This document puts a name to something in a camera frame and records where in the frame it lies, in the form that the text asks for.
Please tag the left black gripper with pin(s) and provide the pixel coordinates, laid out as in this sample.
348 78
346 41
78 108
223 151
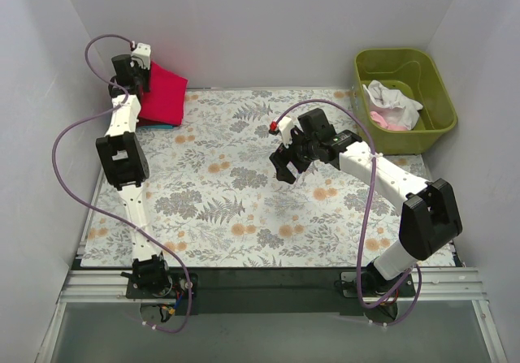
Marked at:
143 77

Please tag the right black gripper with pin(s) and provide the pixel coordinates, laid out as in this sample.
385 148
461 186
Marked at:
292 152

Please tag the bright red t-shirt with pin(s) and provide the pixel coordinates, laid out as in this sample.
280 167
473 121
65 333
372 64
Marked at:
165 101

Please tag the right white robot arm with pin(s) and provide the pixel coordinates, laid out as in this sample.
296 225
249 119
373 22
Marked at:
429 212

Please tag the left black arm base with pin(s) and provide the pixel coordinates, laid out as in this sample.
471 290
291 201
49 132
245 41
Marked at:
153 279

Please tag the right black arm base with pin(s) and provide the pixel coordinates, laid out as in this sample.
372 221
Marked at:
346 285

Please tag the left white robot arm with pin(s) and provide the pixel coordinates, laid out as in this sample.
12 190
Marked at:
124 162

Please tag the folded dark red t-shirt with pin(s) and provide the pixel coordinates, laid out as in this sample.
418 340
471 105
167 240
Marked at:
146 123

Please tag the teal item under shirt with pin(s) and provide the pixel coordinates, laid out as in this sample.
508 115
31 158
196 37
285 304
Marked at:
164 126

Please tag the floral patterned table mat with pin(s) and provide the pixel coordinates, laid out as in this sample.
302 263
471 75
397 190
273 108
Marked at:
214 200

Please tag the pink cloth in bin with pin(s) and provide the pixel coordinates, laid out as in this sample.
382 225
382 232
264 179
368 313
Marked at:
380 121

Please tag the white cloth in bin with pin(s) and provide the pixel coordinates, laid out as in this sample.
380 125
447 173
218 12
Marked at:
392 104

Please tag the olive green plastic bin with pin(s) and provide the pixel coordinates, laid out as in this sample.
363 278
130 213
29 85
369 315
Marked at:
414 74

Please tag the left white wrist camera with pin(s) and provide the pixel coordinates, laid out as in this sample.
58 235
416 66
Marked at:
142 53

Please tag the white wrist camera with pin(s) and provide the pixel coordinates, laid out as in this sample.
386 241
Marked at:
289 133
142 53

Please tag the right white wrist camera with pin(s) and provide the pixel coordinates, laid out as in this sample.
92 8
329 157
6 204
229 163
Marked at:
289 133

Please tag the aluminium frame rail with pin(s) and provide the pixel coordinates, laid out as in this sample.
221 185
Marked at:
275 315

